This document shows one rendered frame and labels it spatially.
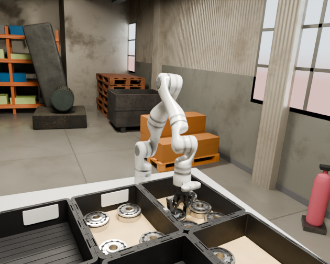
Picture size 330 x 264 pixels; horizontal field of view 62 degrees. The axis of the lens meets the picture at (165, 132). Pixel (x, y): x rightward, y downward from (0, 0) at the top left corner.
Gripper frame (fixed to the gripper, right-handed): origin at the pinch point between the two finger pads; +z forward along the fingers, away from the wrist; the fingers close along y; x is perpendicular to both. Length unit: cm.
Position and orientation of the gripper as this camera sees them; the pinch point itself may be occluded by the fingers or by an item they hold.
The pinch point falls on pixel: (179, 212)
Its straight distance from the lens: 123.1
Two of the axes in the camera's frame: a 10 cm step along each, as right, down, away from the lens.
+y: -8.2, 1.1, -5.6
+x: 5.7, 2.4, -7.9
